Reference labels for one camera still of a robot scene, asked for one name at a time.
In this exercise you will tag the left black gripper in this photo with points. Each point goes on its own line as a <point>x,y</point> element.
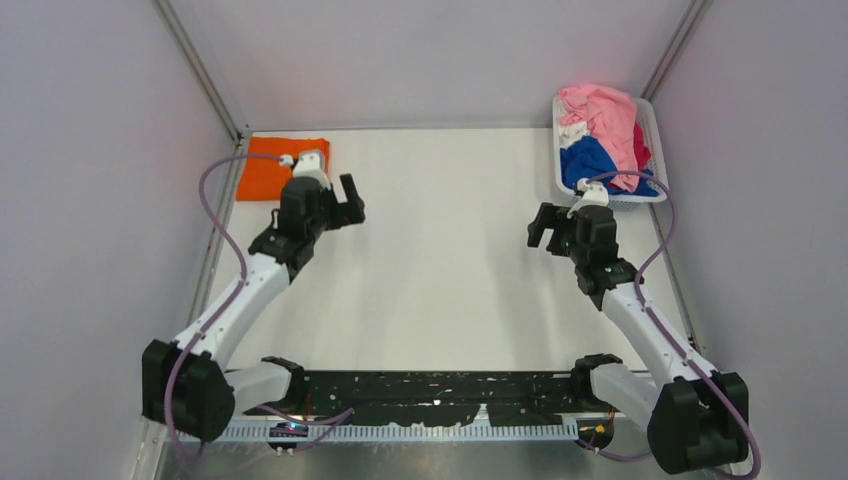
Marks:
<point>348,213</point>

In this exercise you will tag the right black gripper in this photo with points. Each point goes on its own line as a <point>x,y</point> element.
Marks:
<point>547,218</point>

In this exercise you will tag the orange t shirt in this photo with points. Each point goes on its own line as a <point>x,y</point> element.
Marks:
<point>263,176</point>

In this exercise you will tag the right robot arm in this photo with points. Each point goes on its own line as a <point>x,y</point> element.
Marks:
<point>694,416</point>

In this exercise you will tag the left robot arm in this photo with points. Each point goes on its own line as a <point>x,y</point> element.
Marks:
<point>186,382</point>

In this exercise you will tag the blue t shirt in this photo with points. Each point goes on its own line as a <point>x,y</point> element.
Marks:
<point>587,158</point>

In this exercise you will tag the white t shirt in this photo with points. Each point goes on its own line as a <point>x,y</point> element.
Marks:
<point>569,134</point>

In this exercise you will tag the crimson t shirt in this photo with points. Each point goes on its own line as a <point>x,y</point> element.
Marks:
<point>642,152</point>

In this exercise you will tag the pink t shirt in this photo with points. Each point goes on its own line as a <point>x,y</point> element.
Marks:
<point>611,116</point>

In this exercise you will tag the white plastic laundry basket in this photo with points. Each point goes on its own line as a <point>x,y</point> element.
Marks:
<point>645,118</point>

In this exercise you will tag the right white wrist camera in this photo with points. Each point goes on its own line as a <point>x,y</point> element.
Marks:
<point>588,193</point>

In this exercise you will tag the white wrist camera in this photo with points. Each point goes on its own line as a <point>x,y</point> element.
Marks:
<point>308,164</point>
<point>588,193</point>

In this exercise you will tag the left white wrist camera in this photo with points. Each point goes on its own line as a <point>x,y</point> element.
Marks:
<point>308,164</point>

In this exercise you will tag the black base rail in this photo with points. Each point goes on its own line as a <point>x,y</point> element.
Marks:
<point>439,398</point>

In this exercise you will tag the white slotted cable duct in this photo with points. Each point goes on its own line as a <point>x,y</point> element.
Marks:
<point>477,431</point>

